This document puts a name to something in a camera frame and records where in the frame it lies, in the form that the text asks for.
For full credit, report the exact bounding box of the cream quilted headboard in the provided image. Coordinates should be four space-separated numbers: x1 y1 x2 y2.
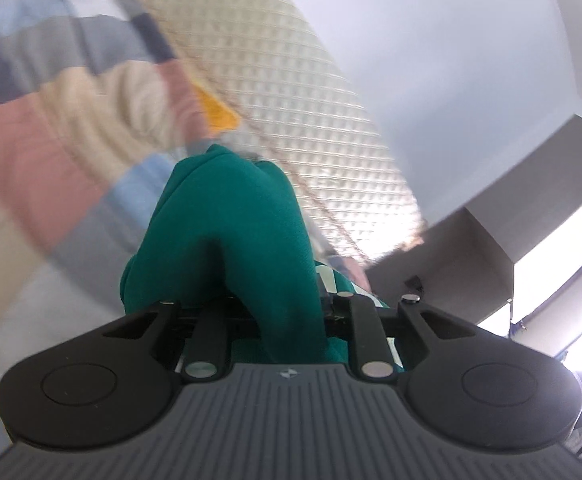
83 0 434 266

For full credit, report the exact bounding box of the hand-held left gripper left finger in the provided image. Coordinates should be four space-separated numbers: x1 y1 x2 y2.
98 300 262 382

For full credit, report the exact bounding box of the patchwork quilt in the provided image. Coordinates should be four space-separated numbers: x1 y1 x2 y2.
0 0 244 361

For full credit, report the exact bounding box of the yellow cloth corner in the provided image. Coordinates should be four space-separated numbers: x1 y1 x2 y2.
191 82 244 133

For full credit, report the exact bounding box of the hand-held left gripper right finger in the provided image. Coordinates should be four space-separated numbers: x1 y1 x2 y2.
321 291 478 382

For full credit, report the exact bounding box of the green sweatshirt with pale print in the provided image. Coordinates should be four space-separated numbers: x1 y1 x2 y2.
118 142 406 376

